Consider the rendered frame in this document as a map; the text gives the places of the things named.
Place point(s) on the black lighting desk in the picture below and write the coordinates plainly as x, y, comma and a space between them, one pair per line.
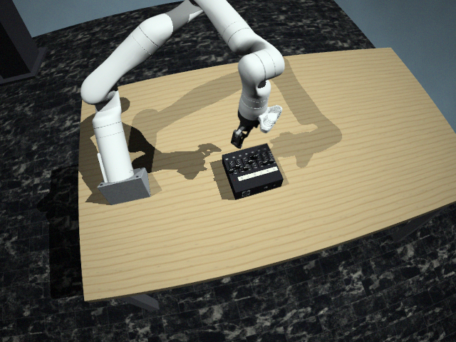
250, 174

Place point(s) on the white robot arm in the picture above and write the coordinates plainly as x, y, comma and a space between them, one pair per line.
100, 87

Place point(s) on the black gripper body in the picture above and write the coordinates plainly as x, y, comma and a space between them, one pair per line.
246, 123

